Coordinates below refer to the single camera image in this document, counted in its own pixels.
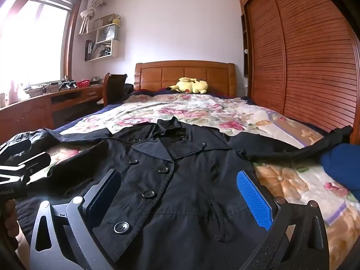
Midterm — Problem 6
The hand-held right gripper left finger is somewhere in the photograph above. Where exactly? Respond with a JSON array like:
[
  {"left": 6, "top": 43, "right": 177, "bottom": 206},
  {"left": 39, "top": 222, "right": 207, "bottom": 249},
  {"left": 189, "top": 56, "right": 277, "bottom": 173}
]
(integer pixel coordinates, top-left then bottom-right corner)
[{"left": 29, "top": 169, "right": 122, "bottom": 270}]

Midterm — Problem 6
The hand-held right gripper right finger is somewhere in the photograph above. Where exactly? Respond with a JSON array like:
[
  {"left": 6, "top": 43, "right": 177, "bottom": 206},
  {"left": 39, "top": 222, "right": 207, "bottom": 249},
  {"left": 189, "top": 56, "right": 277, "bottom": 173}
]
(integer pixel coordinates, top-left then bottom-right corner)
[{"left": 237, "top": 169, "right": 330, "bottom": 270}]

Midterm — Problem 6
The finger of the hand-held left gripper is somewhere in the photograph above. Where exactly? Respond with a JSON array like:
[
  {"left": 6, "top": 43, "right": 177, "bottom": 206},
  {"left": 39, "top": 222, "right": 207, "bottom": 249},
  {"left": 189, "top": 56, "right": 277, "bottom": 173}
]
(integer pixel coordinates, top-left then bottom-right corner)
[
  {"left": 0, "top": 139, "right": 32, "bottom": 164},
  {"left": 0, "top": 152, "right": 52, "bottom": 178}
]

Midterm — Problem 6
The black button coat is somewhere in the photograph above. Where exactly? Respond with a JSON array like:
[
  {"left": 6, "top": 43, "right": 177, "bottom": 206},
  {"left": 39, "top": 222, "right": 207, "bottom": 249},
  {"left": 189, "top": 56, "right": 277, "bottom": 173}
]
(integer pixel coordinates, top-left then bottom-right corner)
[{"left": 0, "top": 117, "right": 353, "bottom": 263}]

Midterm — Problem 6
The person's left hand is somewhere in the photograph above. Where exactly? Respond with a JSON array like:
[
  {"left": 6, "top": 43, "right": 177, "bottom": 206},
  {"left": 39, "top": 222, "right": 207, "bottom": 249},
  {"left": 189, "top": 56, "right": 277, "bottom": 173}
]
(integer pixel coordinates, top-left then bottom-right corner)
[{"left": 5, "top": 200, "right": 21, "bottom": 241}]

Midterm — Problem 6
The wooden desk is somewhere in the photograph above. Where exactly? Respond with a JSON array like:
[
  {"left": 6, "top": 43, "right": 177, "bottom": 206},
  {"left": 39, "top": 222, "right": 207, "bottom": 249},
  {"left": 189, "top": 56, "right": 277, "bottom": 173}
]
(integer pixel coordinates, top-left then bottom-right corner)
[{"left": 0, "top": 84, "right": 104, "bottom": 140}]

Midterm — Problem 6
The black device on stand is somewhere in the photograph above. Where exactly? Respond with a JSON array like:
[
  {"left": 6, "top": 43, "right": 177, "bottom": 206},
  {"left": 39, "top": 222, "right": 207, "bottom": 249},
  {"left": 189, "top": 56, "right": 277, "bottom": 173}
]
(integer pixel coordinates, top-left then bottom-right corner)
[{"left": 58, "top": 79, "right": 78, "bottom": 91}]

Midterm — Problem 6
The blue pillow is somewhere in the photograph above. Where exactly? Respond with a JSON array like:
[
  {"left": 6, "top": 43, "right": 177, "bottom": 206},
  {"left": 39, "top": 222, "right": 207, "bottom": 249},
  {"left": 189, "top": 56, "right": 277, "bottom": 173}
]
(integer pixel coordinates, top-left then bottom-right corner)
[{"left": 321, "top": 143, "right": 360, "bottom": 200}]

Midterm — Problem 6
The window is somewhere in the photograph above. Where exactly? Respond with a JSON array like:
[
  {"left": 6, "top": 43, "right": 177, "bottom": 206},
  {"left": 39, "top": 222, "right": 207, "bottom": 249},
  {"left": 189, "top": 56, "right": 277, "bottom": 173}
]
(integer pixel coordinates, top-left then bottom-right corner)
[{"left": 0, "top": 0, "right": 82, "bottom": 96}]

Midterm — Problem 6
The wooden chair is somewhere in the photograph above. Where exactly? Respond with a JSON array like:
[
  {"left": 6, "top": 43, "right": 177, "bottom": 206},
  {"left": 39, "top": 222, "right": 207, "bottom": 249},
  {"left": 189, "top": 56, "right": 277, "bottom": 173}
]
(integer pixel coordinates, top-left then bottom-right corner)
[{"left": 102, "top": 72, "right": 128, "bottom": 107}]

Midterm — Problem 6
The floral blanket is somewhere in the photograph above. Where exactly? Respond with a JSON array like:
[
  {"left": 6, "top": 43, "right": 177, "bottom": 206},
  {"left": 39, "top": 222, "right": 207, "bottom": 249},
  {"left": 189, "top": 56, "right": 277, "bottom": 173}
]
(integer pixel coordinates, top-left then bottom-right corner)
[{"left": 28, "top": 93, "right": 359, "bottom": 269}]

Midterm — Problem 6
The row of books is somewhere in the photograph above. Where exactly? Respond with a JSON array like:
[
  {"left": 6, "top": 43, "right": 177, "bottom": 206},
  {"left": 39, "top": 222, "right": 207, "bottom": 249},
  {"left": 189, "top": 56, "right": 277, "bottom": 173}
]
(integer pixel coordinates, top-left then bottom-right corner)
[{"left": 85, "top": 40, "right": 97, "bottom": 61}]

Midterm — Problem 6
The yellow plush toy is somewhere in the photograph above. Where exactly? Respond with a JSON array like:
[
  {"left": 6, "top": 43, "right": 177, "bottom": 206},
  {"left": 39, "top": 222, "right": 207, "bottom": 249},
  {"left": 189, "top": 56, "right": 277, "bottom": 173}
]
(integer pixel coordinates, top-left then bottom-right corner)
[{"left": 168, "top": 77, "right": 209, "bottom": 95}]

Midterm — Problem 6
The wooden bed headboard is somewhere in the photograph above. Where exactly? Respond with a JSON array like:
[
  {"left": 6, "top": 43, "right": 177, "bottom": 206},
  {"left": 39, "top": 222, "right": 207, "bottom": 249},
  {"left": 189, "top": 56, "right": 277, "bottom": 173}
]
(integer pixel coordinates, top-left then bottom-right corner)
[{"left": 133, "top": 60, "right": 235, "bottom": 97}]

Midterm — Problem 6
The wooden slatted wardrobe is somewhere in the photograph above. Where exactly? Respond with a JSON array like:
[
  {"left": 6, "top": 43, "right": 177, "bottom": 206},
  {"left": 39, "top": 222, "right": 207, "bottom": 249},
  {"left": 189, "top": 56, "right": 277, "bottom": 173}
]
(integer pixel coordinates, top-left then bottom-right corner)
[{"left": 238, "top": 0, "right": 360, "bottom": 144}]

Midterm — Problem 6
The white paper bag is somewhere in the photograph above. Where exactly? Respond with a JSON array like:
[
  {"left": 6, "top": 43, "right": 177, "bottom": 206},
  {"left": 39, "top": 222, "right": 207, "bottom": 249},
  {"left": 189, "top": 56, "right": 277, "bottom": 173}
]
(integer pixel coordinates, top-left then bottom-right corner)
[{"left": 97, "top": 24, "right": 116, "bottom": 42}]

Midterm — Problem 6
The tied beige curtain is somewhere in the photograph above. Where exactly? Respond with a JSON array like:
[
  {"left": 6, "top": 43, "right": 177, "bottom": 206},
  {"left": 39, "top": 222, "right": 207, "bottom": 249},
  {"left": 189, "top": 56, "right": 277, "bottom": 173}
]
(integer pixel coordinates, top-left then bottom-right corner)
[{"left": 78, "top": 0, "right": 105, "bottom": 36}]

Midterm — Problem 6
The white wall shelf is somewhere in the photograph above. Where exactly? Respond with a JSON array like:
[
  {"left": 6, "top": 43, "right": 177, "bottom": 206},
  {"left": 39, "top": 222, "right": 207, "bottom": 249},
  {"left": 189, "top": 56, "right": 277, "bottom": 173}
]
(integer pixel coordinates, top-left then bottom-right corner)
[{"left": 84, "top": 13, "right": 122, "bottom": 62}]

